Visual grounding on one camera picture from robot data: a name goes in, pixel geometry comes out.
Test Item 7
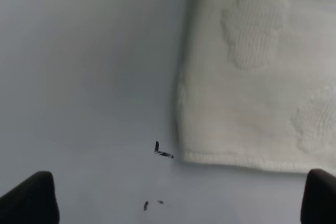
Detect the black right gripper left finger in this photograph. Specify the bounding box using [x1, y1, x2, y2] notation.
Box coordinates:
[1, 171, 60, 224]

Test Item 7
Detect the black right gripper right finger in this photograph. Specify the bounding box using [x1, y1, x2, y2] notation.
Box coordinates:
[300, 169, 336, 224]

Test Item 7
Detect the white towel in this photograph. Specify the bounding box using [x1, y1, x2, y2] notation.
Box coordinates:
[177, 0, 335, 173]

